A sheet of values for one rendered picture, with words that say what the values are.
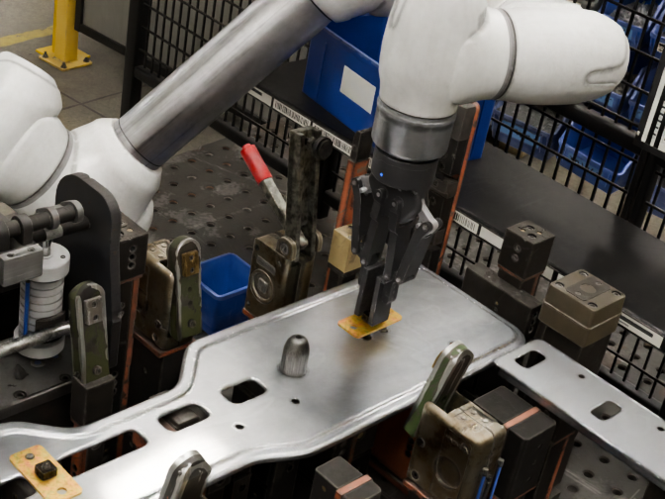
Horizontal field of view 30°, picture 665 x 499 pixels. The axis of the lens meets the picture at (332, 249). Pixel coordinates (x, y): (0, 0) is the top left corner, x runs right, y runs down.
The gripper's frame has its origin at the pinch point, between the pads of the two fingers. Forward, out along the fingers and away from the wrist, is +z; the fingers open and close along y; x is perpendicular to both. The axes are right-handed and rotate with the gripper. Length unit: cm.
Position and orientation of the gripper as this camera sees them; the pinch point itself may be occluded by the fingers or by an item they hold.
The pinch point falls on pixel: (375, 293)
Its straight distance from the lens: 152.6
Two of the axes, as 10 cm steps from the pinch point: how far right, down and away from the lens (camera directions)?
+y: -6.8, -4.7, 5.6
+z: -1.6, 8.4, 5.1
